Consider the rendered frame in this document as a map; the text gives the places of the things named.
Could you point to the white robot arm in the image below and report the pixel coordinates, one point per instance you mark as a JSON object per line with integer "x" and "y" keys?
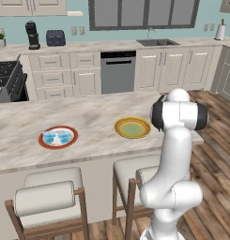
{"x": 177, "y": 156}

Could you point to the yellow green plate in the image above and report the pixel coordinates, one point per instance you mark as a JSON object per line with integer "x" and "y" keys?
{"x": 132, "y": 127}

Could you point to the blue yogurt container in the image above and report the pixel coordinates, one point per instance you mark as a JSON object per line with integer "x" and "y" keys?
{"x": 64, "y": 137}
{"x": 49, "y": 137}

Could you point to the red rimmed white plate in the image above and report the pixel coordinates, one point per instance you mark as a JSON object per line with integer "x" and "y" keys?
{"x": 58, "y": 137}

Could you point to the grey dishwasher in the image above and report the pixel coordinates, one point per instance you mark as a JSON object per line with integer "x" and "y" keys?
{"x": 118, "y": 72}

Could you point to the wooden stool with cream cushion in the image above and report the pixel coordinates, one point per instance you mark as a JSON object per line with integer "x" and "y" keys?
{"x": 132, "y": 178}
{"x": 47, "y": 200}

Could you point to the cream base cupboards run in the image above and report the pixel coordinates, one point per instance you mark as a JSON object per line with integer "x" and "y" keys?
{"x": 60, "y": 75}

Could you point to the cream base cupboards under sink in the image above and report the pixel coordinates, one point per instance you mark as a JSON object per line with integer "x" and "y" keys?
{"x": 177, "y": 68}

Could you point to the steel sink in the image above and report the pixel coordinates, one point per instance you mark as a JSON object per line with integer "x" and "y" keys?
{"x": 157, "y": 42}

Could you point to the steel tap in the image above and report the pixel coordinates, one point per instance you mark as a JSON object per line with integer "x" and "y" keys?
{"x": 150, "y": 32}

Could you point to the dark blue toaster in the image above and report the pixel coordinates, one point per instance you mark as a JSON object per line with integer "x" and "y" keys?
{"x": 55, "y": 38}

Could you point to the grey framed window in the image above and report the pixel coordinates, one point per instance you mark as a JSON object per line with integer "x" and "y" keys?
{"x": 144, "y": 14}

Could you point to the black stove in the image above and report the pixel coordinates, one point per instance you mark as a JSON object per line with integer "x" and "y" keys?
{"x": 8, "y": 82}

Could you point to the black coffee machine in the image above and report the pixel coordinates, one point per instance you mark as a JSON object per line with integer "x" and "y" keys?
{"x": 32, "y": 35}

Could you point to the grey side cupboards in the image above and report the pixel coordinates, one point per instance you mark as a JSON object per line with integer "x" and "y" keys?
{"x": 224, "y": 73}

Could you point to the white paper towel roll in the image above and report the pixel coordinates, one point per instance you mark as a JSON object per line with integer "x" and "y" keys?
{"x": 220, "y": 31}

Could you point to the potted green plant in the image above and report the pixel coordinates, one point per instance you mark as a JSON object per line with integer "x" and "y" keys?
{"x": 0, "y": 39}

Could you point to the cream wall cupboards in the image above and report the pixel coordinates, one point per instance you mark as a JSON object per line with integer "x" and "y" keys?
{"x": 30, "y": 7}

